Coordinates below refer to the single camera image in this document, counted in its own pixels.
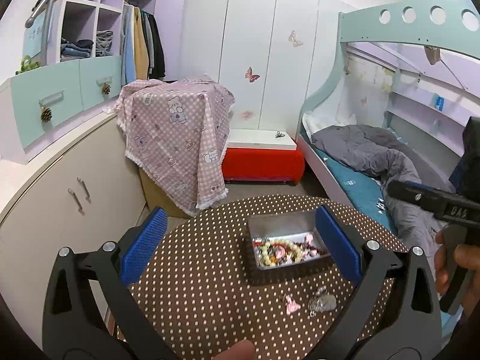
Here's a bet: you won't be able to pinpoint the grey metal tin box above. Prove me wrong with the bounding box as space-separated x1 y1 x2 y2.
246 211 330 273

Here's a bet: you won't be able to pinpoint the brown polka dot tablecloth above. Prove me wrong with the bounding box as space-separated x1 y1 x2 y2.
108 193 410 360

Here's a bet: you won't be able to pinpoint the red storage ottoman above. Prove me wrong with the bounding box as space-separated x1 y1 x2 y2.
222 129 305 185

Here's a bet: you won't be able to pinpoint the hanging clothes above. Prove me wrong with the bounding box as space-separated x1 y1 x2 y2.
120 3 166 86

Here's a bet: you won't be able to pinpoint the teal bunk bed frame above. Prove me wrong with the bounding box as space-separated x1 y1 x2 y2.
295 0 480 211

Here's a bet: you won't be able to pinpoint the white wardrobe with butterflies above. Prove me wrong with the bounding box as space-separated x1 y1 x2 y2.
180 0 353 136

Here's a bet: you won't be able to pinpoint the cream curved cabinet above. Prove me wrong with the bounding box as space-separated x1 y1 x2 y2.
1 118 146 345

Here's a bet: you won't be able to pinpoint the dark red bead bracelet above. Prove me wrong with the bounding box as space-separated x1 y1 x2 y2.
288 233 328 260

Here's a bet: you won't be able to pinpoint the pink bear keychain charm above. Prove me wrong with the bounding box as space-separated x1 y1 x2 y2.
282 295 301 315

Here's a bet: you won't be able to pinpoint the person's left hand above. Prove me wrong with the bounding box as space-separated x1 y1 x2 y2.
213 340 256 360

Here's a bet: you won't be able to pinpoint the person's right hand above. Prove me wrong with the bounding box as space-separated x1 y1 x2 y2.
439 224 479 314

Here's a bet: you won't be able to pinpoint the pale green bead bracelet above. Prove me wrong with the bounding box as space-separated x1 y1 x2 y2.
259 237 305 268

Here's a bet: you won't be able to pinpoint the grey duvet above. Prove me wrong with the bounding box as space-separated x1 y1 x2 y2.
311 124 454 257

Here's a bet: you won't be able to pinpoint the teal bed sheet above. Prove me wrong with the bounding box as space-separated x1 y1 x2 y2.
313 147 398 235

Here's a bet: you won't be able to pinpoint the white cube shelf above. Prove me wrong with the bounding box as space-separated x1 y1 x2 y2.
22 0 159 65

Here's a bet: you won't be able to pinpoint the pink checked bear cloth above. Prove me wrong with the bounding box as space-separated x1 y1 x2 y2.
115 76 235 216

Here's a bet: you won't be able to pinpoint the teal drawer unit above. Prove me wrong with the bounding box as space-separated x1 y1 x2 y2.
1 55 121 164

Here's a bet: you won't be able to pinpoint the white jade pendant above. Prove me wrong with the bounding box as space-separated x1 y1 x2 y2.
307 286 337 317

